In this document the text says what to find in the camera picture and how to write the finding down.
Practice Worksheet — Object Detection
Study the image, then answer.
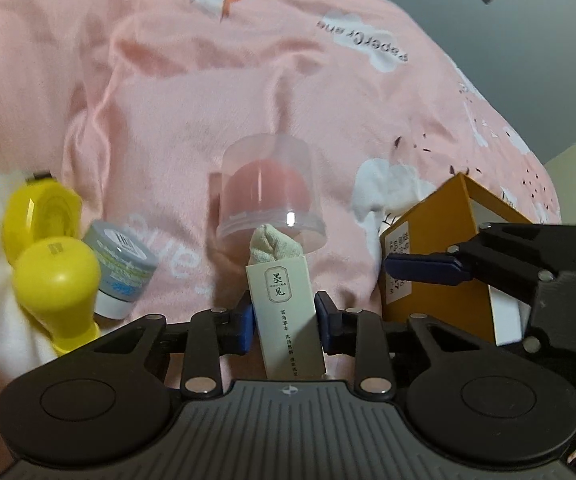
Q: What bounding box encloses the white paper tea sachet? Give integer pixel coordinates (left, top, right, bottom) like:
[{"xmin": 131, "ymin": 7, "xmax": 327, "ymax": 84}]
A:
[{"xmin": 245, "ymin": 223, "xmax": 328, "ymax": 380}]

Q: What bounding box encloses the orange cardboard box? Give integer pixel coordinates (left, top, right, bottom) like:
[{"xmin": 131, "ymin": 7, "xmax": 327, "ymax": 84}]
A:
[{"xmin": 380, "ymin": 174, "xmax": 530, "ymax": 346}]

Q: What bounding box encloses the grey white cream jar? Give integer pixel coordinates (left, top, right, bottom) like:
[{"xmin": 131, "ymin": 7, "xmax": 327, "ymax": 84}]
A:
[{"xmin": 83, "ymin": 220, "xmax": 159, "ymax": 321}]

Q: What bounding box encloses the clear case with pink sponge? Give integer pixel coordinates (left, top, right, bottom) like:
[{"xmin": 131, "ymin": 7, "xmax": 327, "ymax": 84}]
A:
[{"xmin": 216, "ymin": 133, "xmax": 327, "ymax": 252}]

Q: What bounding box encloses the yellow bulb-shaped bottle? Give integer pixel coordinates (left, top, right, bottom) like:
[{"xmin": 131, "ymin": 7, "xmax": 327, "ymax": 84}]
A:
[{"xmin": 12, "ymin": 236, "xmax": 102, "ymax": 356}]

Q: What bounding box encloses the yellow tape measure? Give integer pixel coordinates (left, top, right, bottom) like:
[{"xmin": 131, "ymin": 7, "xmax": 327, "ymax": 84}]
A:
[{"xmin": 2, "ymin": 174, "xmax": 82, "ymax": 266}]

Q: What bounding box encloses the pink printed bed quilt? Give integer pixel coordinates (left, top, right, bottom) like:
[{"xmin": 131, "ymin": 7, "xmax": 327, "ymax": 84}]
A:
[{"xmin": 0, "ymin": 0, "xmax": 560, "ymax": 472}]

